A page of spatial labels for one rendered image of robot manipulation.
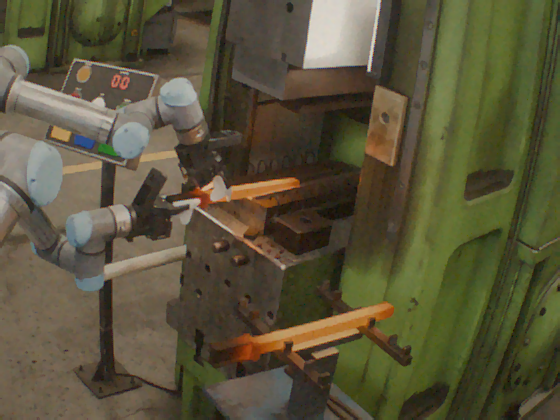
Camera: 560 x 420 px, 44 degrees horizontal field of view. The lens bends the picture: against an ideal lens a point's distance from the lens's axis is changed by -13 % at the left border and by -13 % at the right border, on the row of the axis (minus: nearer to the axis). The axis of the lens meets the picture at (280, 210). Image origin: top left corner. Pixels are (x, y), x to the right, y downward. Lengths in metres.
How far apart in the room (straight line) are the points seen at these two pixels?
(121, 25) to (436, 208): 5.29
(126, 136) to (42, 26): 5.15
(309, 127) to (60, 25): 4.54
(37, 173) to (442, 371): 1.45
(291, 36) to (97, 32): 4.98
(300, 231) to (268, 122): 0.45
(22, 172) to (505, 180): 1.27
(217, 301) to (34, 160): 0.87
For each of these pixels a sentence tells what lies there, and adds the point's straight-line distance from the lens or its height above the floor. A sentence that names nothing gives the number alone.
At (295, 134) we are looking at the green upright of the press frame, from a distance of 2.31.
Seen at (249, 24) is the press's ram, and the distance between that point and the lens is 1.92.
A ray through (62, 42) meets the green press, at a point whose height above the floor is 0.29.
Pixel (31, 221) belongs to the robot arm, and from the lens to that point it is 1.71.
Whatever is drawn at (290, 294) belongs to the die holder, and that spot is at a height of 0.83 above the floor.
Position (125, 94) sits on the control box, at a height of 1.13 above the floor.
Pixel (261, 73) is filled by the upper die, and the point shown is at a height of 1.31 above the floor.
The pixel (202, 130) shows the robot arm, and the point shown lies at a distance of 1.78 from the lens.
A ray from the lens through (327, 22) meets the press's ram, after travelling 1.80.
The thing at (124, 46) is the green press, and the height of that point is 0.21.
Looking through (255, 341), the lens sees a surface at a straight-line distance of 1.46.
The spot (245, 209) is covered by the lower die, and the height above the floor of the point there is 0.95.
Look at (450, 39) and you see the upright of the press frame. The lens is 1.68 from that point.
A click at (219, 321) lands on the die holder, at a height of 0.64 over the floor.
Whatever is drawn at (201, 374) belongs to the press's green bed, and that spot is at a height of 0.40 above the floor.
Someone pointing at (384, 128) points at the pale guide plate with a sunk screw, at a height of 1.27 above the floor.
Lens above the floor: 1.80
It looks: 25 degrees down
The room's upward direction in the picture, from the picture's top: 9 degrees clockwise
